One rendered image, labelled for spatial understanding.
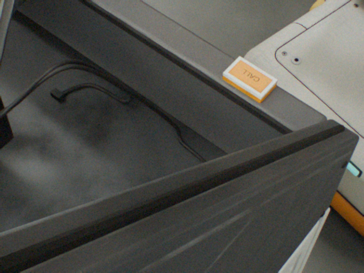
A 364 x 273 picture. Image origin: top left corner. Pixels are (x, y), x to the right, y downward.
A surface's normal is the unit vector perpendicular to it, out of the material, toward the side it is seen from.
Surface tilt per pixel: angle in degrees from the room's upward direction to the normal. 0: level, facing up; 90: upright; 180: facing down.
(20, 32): 0
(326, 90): 0
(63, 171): 0
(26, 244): 43
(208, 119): 90
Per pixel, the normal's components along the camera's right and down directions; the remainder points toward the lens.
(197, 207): 0.44, -0.83
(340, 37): 0.02, -0.54
